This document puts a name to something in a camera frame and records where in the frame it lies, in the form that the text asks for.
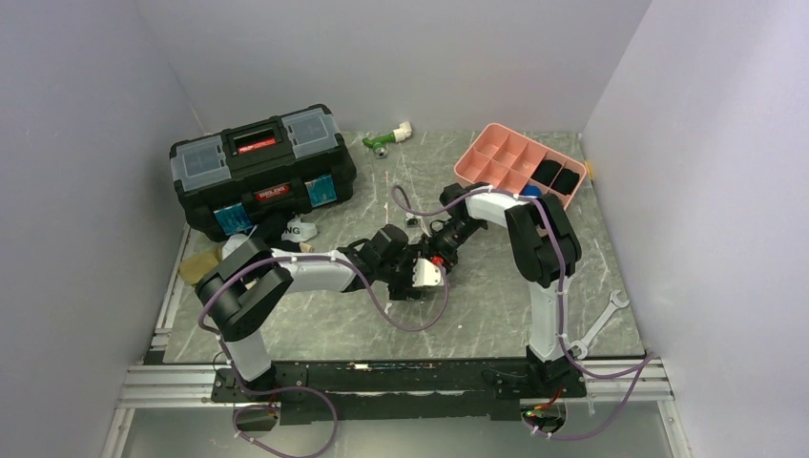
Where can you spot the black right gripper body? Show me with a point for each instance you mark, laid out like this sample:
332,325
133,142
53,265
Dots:
446,242

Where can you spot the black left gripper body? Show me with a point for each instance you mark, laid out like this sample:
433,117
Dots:
398,274

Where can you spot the pink divided organizer tray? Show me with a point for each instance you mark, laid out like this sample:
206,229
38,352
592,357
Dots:
506,159

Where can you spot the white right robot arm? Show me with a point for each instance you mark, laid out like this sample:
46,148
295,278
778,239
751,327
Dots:
545,250

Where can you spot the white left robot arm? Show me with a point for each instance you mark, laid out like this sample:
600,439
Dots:
240,294

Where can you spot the blue rolled underwear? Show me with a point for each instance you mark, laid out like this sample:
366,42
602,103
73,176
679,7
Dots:
531,191

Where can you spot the black rolled underwear left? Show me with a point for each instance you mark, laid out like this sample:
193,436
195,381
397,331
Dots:
546,171

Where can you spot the black rolled underwear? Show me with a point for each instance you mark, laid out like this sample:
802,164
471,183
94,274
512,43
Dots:
546,171
565,182

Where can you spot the black rolled underwear right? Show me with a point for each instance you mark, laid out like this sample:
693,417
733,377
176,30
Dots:
565,182

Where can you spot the green white pipe fitting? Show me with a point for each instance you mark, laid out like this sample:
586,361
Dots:
378,145

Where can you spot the silver wrench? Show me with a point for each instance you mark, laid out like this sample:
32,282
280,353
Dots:
581,347

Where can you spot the black toolbox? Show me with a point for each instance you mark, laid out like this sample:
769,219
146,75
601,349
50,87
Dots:
289,164

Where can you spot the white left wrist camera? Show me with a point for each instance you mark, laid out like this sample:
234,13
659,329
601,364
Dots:
427,274

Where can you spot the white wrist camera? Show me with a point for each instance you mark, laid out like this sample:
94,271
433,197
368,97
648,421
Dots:
412,221
427,274

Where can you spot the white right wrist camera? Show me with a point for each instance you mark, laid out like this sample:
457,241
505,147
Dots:
412,221

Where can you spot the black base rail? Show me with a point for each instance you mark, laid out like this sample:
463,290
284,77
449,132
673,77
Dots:
494,388

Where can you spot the aluminium frame rail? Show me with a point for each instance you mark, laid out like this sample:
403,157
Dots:
190,385

